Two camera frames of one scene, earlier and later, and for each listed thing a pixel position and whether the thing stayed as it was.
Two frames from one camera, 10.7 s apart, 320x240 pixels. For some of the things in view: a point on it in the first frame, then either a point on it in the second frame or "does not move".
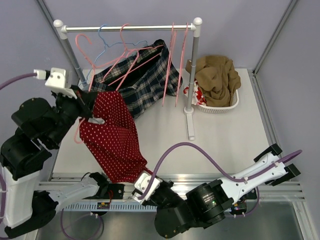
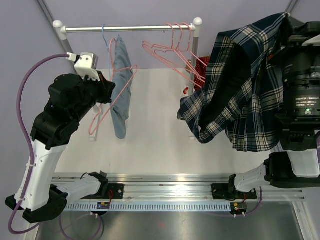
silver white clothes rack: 62,30 does not move
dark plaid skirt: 145,78 → 243,92
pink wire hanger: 172,39 → 182,60
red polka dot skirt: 112,133 → 200,72
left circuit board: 103,205 does not move
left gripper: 85,99 → 106,87
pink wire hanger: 182,59 → 186,57
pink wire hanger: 131,49 → 135,66
